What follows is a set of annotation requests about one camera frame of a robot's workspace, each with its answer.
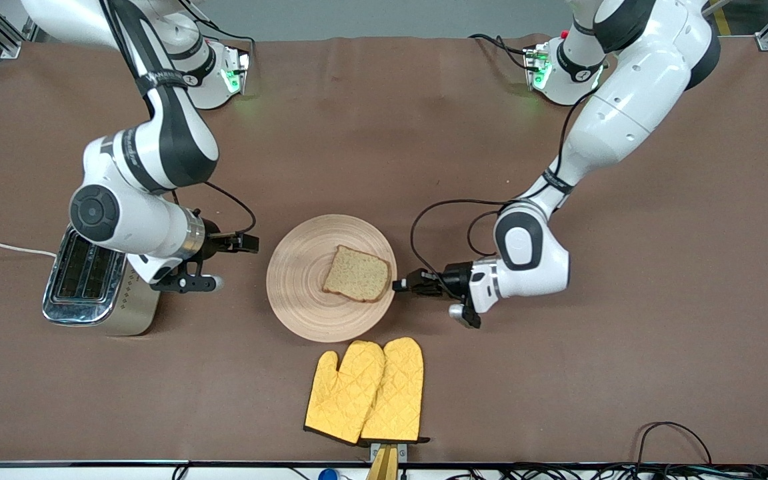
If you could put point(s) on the round wooden plate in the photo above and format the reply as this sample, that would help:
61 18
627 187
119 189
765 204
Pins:
304 293

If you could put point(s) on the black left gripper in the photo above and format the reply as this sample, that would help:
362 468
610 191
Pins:
454 278

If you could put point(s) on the beige chrome two-slot toaster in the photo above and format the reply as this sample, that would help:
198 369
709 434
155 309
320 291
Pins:
84 276

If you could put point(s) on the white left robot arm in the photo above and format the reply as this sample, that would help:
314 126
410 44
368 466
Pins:
624 113

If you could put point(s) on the blue round cap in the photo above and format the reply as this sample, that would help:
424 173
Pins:
327 474

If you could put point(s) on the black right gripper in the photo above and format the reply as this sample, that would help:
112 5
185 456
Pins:
214 243

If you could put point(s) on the brown bread slice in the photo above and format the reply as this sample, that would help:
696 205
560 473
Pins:
357 274

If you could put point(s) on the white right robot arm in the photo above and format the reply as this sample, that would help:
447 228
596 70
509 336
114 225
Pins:
130 226

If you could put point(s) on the yellow quilted oven mitt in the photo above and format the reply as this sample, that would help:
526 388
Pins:
344 400
400 393

